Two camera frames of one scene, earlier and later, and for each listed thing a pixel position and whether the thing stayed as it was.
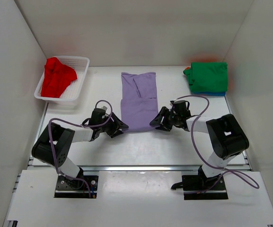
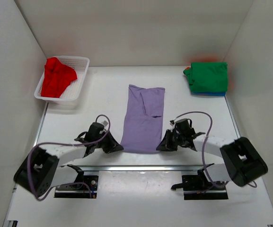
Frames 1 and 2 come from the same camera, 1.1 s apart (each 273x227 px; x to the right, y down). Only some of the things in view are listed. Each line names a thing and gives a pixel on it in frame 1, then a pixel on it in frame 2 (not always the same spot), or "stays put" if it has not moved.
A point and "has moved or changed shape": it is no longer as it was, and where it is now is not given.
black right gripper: x=163 y=125 → x=166 y=144
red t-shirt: x=57 y=76 stays put
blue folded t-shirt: x=203 y=93 stays put
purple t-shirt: x=138 y=101 has moved or changed shape
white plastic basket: x=80 y=65 stays put
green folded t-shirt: x=208 y=77 stays put
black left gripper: x=118 y=124 → x=113 y=145
